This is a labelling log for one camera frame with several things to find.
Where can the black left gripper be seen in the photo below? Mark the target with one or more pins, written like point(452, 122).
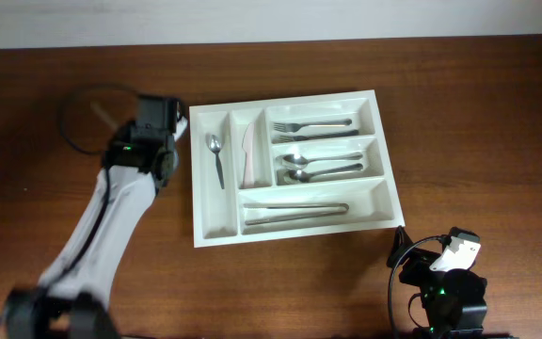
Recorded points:
point(126, 137)

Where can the small steel teaspoon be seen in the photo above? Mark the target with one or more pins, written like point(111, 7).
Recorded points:
point(104, 116)

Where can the patterned handle steel spoon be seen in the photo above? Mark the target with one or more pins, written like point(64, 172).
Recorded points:
point(215, 146)

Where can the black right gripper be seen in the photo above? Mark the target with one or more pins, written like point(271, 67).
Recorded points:
point(420, 259)

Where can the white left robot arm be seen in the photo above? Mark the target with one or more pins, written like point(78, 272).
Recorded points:
point(71, 298)

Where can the steel fork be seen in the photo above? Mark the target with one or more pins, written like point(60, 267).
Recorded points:
point(293, 127)
point(286, 138)

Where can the white cutlery tray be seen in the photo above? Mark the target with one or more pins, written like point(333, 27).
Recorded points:
point(218, 214)

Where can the steel tongs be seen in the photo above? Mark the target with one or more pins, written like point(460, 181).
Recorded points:
point(281, 212)

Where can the white plastic knife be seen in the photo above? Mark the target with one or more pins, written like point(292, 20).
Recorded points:
point(248, 146)

